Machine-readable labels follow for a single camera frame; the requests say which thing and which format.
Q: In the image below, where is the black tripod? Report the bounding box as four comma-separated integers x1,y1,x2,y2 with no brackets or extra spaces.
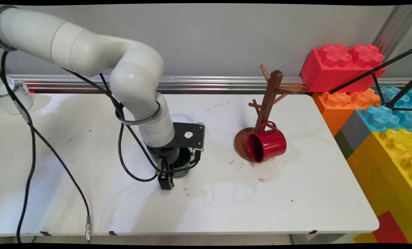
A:
329,46,412,112

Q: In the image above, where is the red ceramic mug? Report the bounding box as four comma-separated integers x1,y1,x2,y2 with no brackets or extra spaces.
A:
246,121,287,163

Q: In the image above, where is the aluminium rail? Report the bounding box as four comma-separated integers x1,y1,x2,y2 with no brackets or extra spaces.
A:
5,74,412,95

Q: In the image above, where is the dark green toy block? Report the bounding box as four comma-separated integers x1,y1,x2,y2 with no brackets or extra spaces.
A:
334,130,355,160

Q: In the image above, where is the dark green printed mug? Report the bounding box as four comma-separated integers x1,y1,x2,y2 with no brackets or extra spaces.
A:
172,147,198,179

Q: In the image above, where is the thick black hanging cable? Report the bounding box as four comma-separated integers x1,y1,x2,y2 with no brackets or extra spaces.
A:
0,46,37,243

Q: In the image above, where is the white bowl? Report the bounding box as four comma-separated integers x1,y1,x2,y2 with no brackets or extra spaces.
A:
170,111,196,124

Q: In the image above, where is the orange toy block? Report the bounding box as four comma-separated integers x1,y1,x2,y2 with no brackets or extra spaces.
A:
312,88,381,137

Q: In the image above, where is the light blue toy block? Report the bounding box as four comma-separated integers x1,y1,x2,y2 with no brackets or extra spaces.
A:
356,86,412,132

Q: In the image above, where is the grey toy block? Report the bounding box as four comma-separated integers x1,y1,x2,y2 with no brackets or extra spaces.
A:
340,110,373,151

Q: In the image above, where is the big yellow toy block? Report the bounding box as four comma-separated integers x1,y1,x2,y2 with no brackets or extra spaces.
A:
347,129,412,243

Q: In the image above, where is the white ceramic mug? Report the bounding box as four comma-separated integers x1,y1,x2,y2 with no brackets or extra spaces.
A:
0,75,34,115

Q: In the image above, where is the aluminium post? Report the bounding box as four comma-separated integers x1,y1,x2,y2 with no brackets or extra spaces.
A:
372,5,412,56

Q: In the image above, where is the black cable strapped to arm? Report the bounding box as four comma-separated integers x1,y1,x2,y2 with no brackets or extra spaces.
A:
59,67,202,182

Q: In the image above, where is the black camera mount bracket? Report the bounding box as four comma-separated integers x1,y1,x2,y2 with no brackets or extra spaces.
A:
171,122,206,151

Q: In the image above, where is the big red toy block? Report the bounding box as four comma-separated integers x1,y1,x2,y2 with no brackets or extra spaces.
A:
300,44,386,93

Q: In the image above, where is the black cable with metal connector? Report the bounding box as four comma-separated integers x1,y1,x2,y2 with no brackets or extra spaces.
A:
29,123,92,242

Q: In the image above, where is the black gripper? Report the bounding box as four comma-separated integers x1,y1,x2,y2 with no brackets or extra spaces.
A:
146,145,181,190

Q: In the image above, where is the brown wooden mug tree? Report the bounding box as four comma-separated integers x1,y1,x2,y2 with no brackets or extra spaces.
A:
234,64,308,162

